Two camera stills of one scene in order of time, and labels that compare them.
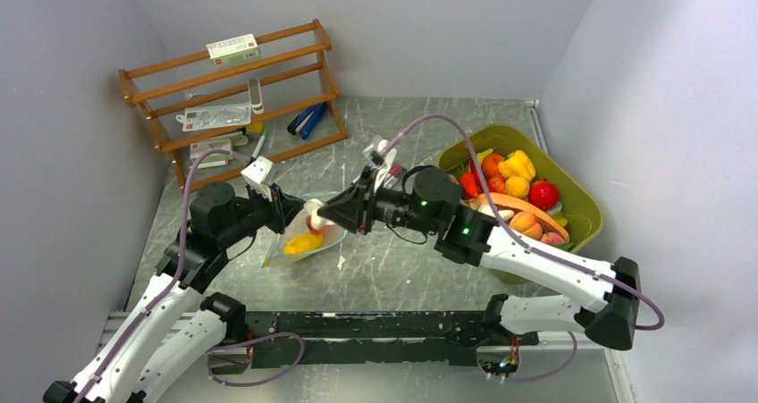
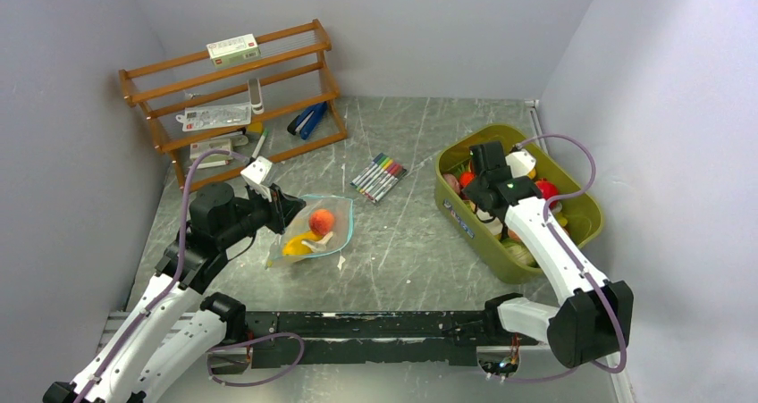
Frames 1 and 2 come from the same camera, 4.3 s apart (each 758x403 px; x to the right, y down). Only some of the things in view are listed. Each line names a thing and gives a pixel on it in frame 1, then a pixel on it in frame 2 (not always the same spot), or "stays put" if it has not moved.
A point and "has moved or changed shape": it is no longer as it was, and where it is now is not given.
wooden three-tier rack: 224,111 stays put
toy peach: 526,222 has moved or changed shape
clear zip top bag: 305,233 stays put
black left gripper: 282,209 stays put
